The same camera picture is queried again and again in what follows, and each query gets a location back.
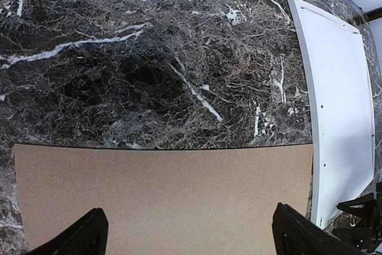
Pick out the white picture frame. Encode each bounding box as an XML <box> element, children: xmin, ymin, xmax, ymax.
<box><xmin>287</xmin><ymin>0</ymin><xmax>376</xmax><ymax>229</ymax></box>

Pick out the brown cardboard backing board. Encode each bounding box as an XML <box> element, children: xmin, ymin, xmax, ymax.
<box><xmin>14</xmin><ymin>145</ymin><xmax>313</xmax><ymax>254</ymax></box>

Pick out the right black corner post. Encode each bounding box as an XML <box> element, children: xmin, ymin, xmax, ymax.
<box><xmin>365</xmin><ymin>7</ymin><xmax>382</xmax><ymax>21</ymax></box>

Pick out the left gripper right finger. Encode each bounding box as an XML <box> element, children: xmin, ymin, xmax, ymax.
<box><xmin>272</xmin><ymin>202</ymin><xmax>364</xmax><ymax>254</ymax></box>

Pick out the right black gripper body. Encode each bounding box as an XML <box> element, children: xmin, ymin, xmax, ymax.
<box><xmin>332</xmin><ymin>182</ymin><xmax>381</xmax><ymax>252</ymax></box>

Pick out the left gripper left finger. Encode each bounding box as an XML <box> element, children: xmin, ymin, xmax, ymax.
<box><xmin>28</xmin><ymin>208</ymin><xmax>108</xmax><ymax>255</ymax></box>

